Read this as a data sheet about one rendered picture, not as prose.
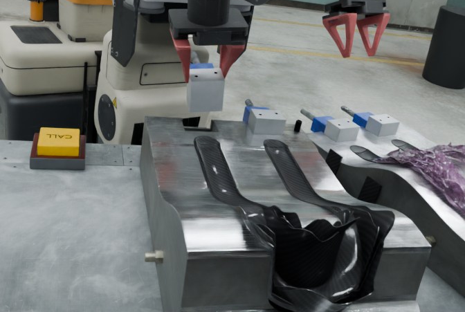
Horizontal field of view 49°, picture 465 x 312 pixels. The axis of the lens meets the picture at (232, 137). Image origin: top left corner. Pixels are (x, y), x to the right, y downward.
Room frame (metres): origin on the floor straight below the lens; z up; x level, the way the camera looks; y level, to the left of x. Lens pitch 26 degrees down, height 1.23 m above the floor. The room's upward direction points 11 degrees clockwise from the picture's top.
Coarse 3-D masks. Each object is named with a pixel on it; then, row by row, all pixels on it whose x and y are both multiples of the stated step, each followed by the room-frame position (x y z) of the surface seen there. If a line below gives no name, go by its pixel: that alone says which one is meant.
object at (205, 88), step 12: (192, 60) 0.79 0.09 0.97; (192, 72) 0.71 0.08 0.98; (204, 72) 0.71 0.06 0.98; (216, 72) 0.72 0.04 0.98; (192, 84) 0.68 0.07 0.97; (204, 84) 0.69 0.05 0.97; (216, 84) 0.69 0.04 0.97; (192, 96) 0.69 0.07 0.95; (204, 96) 0.69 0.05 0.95; (216, 96) 0.70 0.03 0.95; (192, 108) 0.69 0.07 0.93; (204, 108) 0.70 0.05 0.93; (216, 108) 0.70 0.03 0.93
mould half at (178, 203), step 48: (144, 144) 0.69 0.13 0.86; (192, 144) 0.65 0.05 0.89; (240, 144) 0.68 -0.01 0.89; (288, 144) 0.71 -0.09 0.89; (144, 192) 0.64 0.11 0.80; (192, 192) 0.54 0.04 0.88; (240, 192) 0.56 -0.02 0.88; (288, 192) 0.58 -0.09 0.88; (336, 192) 0.61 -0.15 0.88; (192, 240) 0.38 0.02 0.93; (240, 240) 0.40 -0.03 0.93; (192, 288) 0.36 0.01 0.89; (240, 288) 0.38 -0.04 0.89; (384, 288) 0.43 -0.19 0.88
